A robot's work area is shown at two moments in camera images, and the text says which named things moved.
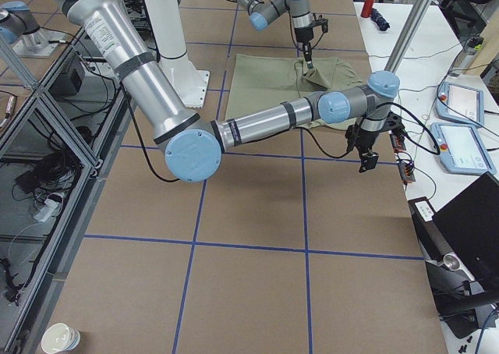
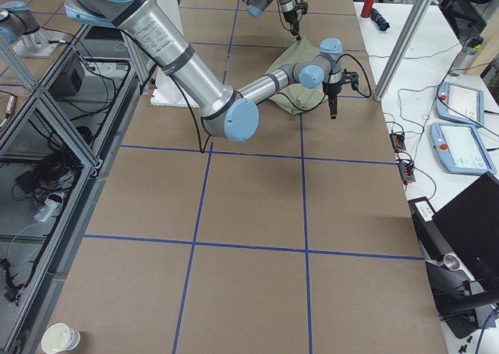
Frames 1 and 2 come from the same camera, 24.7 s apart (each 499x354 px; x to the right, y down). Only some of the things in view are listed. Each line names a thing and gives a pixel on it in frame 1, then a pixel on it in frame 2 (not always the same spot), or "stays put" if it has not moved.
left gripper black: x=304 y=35 -> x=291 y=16
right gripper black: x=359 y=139 -> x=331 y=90
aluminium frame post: x=409 y=31 stays put
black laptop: x=468 y=228 stays put
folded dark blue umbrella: x=380 y=21 stays put
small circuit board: x=405 y=168 stays put
